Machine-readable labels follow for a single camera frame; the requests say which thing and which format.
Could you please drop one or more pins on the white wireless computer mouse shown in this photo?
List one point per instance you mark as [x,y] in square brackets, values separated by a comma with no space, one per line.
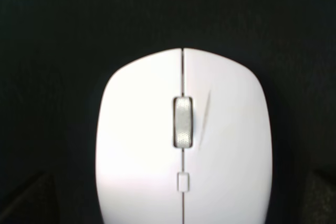
[183,136]

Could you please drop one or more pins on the black rectangular mouse pad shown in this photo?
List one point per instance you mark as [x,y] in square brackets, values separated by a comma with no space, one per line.
[57,55]

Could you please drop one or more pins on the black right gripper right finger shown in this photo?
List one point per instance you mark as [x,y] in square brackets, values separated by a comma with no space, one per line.
[318,205]

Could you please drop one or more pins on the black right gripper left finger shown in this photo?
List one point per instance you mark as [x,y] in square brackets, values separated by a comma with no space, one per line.
[34,201]

